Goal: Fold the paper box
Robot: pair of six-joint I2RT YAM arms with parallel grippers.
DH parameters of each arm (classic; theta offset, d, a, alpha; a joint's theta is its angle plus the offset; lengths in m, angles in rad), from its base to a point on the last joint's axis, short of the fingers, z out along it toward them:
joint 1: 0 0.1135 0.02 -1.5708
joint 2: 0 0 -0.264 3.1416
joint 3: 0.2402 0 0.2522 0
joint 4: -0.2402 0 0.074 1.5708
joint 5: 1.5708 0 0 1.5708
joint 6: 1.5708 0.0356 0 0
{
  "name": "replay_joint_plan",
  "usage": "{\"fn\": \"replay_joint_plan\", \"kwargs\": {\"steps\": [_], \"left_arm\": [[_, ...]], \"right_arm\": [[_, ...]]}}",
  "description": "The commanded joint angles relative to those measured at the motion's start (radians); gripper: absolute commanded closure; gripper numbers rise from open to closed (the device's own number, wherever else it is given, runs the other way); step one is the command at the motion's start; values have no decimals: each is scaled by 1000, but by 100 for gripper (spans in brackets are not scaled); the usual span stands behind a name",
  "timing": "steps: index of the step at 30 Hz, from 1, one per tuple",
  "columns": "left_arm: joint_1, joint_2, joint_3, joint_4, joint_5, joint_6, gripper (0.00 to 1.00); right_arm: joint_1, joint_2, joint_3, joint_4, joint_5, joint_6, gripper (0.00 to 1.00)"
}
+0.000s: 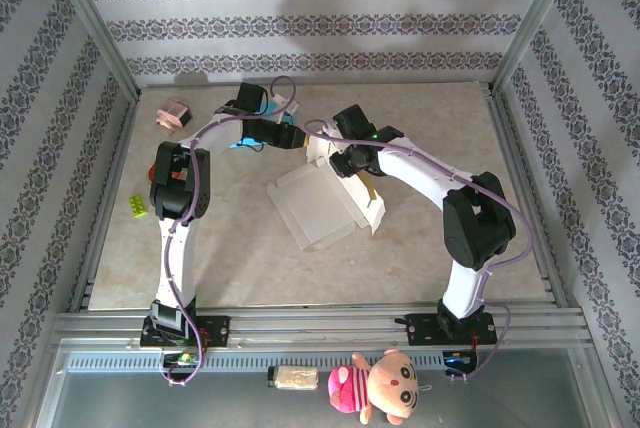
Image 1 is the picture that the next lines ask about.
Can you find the teal paper box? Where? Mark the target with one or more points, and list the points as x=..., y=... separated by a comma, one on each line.
x=271, y=109

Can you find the yellow paper box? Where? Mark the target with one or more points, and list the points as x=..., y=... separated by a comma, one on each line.
x=315, y=203

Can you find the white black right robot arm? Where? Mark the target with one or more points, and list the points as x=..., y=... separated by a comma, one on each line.
x=420, y=173

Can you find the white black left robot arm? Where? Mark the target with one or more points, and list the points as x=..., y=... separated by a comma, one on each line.
x=175, y=258

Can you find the pink black toy block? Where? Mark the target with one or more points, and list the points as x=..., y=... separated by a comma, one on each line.
x=172, y=115

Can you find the red round tin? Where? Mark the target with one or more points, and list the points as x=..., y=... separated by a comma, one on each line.
x=151, y=173

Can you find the green toy brick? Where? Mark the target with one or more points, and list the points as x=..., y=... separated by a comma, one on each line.
x=138, y=205

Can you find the small circuit board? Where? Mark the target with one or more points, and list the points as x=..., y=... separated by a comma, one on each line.
x=459, y=359
x=184, y=359

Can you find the white roll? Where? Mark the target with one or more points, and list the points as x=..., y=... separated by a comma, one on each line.
x=292, y=378

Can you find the pink plush doll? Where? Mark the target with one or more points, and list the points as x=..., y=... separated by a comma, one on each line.
x=375, y=388

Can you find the grey metal tray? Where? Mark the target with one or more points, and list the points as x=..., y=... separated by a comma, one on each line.
x=225, y=408

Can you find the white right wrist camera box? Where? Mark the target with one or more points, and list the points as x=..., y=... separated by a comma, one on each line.
x=320, y=145

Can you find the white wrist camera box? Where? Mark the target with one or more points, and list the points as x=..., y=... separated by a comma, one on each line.
x=292, y=109
x=320, y=145

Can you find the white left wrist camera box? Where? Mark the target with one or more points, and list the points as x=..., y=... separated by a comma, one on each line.
x=292, y=109

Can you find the thin aluminium wall rail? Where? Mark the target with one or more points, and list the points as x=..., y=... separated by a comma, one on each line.
x=350, y=83

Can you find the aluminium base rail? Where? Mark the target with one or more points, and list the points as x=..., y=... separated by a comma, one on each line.
x=320, y=323

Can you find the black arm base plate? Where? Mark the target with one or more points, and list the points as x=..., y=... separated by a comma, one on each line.
x=420, y=330
x=215, y=330

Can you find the aluminium frame post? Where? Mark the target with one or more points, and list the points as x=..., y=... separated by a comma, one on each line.
x=90, y=18
x=537, y=18

